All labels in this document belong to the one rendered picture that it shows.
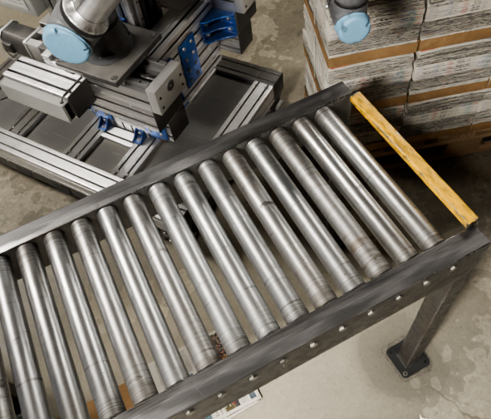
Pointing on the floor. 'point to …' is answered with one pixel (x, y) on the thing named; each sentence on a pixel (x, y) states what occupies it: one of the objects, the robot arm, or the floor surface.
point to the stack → (426, 71)
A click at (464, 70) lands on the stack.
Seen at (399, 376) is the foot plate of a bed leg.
